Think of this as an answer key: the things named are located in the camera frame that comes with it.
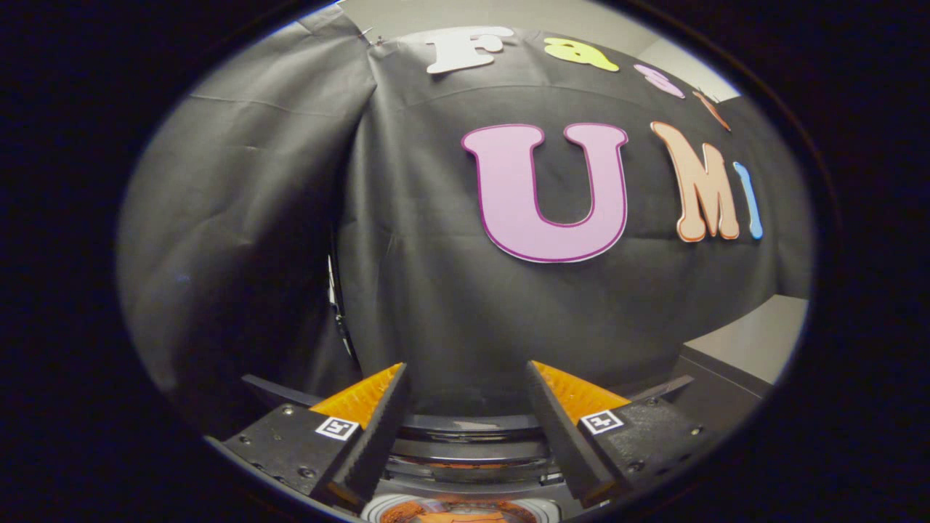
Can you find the orange shirt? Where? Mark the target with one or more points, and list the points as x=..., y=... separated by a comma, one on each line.
x=458, y=514

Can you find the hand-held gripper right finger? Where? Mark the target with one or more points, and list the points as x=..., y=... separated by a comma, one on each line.
x=563, y=436

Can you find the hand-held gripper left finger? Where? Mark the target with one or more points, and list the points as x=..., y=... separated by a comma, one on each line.
x=374, y=436

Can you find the black backdrop cloth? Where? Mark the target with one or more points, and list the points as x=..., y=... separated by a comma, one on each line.
x=436, y=312

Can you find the beige cabinet with dark frame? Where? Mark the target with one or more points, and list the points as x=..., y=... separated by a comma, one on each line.
x=755, y=341

